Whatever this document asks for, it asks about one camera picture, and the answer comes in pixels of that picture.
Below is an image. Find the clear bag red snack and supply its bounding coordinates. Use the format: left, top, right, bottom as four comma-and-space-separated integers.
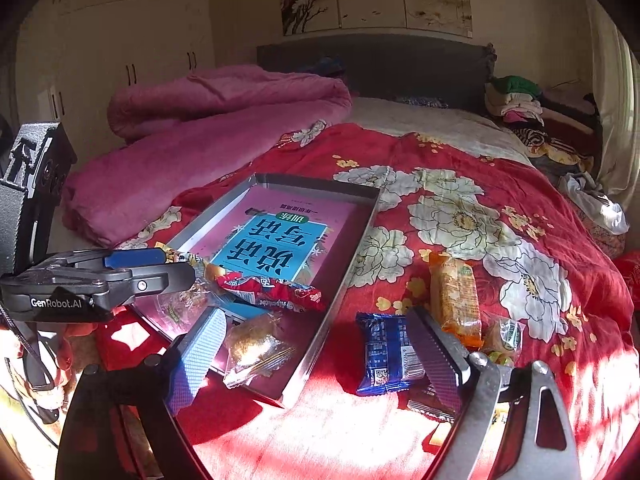
149, 281, 209, 338

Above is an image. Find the yellow snack packet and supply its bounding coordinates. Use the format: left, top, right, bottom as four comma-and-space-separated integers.
154, 242, 208, 280

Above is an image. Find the clear bag of grain snack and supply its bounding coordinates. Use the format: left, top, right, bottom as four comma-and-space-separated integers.
222, 312, 295, 389

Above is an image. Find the red snack packet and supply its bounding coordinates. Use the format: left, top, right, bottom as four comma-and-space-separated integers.
215, 272, 326, 312

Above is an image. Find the left hand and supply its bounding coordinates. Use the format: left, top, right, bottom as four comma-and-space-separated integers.
51, 323, 102, 408

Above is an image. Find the dark seaweed snack packet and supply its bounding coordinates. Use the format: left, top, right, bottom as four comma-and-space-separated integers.
407, 385, 457, 424

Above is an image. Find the blue biscuit packet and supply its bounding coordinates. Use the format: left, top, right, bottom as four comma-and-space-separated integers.
356, 312, 425, 396

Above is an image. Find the round biscuit green label packet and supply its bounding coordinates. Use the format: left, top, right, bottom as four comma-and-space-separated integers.
480, 314, 524, 367

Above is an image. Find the long bread cake packet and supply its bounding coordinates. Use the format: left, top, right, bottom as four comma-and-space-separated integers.
428, 252, 483, 350

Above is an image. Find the metal tray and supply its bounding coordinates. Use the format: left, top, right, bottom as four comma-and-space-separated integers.
130, 174, 382, 408

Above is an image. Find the pink blanket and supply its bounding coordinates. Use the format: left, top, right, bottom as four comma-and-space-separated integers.
61, 65, 352, 246

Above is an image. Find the pink and blue book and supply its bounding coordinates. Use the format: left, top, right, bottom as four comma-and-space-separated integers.
179, 184, 357, 284

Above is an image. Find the red plastic bag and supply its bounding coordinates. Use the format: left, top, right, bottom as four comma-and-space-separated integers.
613, 250, 640, 310

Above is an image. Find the white wardrobe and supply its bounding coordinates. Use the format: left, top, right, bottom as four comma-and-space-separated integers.
15, 0, 215, 164

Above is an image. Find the pile of folded clothes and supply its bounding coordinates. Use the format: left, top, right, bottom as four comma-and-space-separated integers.
485, 76, 602, 183

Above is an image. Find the white curtain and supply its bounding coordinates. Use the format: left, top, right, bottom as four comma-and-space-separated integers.
586, 0, 639, 209

